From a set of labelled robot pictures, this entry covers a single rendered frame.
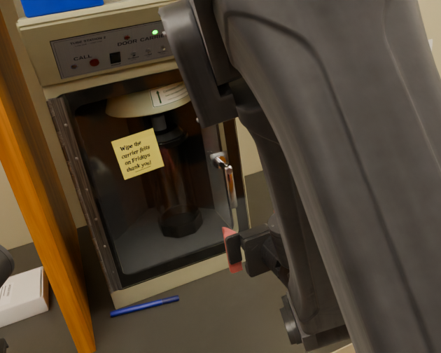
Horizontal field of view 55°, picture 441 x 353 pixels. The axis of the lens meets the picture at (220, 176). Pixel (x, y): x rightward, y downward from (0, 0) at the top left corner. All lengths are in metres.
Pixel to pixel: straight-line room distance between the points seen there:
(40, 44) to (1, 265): 0.29
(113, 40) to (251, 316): 0.54
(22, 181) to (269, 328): 0.49
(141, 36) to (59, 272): 0.40
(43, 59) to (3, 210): 0.69
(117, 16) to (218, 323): 0.56
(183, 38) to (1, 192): 1.07
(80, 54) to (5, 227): 0.74
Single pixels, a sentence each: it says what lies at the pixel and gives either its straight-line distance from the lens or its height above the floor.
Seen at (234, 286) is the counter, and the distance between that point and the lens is 0.91.
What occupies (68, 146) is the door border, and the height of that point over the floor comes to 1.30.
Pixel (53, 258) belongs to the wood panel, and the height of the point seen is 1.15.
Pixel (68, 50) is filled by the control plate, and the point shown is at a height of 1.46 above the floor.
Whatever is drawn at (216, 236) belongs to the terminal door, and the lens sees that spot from 0.89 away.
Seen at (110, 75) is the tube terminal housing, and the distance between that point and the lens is 0.74.
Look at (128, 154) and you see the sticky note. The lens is 0.77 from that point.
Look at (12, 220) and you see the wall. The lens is 1.29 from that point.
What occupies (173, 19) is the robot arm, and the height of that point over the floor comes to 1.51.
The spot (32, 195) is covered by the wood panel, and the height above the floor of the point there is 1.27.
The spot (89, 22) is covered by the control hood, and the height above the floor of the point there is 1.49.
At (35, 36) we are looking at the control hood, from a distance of 0.63.
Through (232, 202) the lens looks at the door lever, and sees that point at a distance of 0.81.
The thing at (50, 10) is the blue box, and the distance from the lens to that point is 0.62.
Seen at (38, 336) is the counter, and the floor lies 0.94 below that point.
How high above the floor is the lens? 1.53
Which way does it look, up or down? 25 degrees down
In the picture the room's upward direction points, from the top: 9 degrees counter-clockwise
